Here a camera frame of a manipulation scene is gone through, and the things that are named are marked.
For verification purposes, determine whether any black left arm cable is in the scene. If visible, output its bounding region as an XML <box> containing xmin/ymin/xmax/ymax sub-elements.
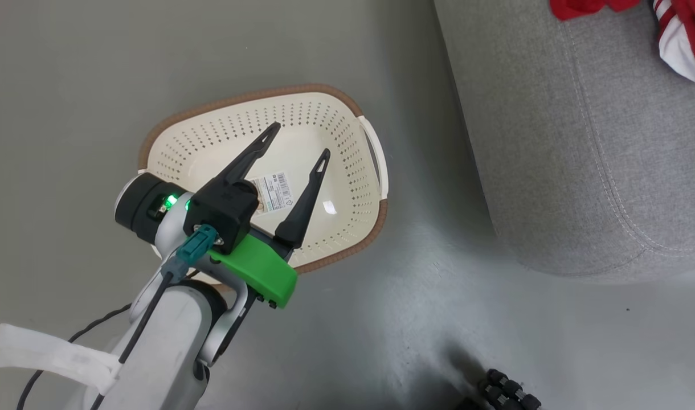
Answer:
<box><xmin>16</xmin><ymin>224</ymin><xmax>220</xmax><ymax>410</ymax></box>

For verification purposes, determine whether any grey fabric sofa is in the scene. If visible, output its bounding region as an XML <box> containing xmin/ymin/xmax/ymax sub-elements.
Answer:
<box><xmin>434</xmin><ymin>0</ymin><xmax>695</xmax><ymax>284</ymax></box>

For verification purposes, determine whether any cream perforated laundry basket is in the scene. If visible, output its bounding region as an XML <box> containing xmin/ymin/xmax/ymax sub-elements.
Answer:
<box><xmin>137</xmin><ymin>83</ymin><xmax>390</xmax><ymax>286</ymax></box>

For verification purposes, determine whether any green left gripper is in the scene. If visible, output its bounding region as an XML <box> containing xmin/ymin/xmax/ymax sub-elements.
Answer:
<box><xmin>207</xmin><ymin>121</ymin><xmax>332</xmax><ymax>310</ymax></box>

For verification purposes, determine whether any red white sports garment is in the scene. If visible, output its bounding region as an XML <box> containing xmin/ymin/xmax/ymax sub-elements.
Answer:
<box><xmin>549</xmin><ymin>0</ymin><xmax>695</xmax><ymax>85</ymax></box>

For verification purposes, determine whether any white tape cable tag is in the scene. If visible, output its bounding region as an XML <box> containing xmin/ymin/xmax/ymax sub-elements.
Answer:
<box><xmin>0</xmin><ymin>323</ymin><xmax>121</xmax><ymax>395</ymax></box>

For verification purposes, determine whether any white barcode sticker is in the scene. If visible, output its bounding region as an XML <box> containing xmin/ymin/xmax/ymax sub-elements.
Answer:
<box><xmin>250</xmin><ymin>172</ymin><xmax>295</xmax><ymax>215</ymax></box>

